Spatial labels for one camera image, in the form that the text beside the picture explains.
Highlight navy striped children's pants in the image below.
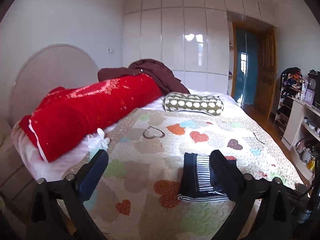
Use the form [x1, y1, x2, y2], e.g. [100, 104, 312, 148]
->
[177, 153, 228, 202]

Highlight white bed sheet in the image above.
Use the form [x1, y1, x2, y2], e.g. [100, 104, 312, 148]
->
[11, 88, 241, 183]

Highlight white shelf unit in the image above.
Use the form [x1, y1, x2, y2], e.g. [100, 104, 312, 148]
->
[281, 98, 319, 182]

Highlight white and teal glove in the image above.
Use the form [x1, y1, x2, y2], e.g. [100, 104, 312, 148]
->
[87, 128, 110, 160]

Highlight patchwork heart quilt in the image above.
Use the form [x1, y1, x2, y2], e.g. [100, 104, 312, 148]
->
[84, 109, 301, 239]

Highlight long red bolster pillow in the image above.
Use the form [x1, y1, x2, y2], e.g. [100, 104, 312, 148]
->
[18, 74, 163, 163]

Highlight black television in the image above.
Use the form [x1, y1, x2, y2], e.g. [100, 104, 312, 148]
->
[312, 71, 320, 109]

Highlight purple square clock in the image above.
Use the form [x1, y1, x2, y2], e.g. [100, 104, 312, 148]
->
[304, 89, 315, 105]

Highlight olive white-dotted bolster pillow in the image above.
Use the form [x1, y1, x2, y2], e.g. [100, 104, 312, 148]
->
[162, 92, 224, 116]

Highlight black shoe rack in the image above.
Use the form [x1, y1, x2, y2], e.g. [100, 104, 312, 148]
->
[273, 67, 303, 135]

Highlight dark round mantel clock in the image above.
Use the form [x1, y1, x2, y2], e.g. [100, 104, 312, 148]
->
[308, 69, 317, 91]

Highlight round white headboard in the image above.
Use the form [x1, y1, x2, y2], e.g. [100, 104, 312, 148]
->
[9, 44, 99, 126]

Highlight wooden door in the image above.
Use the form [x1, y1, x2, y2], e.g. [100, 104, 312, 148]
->
[254, 27, 277, 119]

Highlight dark brown blanket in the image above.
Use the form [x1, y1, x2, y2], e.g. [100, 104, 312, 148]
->
[98, 59, 190, 95]

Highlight white glossy wardrobe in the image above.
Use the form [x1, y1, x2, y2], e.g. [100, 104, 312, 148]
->
[122, 0, 276, 94]

